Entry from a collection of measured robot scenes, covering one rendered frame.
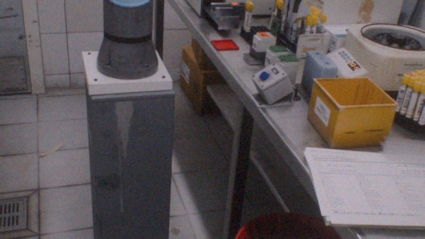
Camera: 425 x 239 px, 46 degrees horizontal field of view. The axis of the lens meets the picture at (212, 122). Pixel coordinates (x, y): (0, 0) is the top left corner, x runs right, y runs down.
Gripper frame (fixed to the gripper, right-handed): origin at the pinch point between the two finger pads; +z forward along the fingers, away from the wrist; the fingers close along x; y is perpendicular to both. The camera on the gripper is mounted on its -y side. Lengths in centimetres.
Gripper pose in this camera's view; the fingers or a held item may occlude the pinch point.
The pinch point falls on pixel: (288, 21)
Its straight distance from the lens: 143.8
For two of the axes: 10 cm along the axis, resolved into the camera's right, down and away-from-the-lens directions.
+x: -2.7, -4.9, 8.3
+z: -0.8, 8.7, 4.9
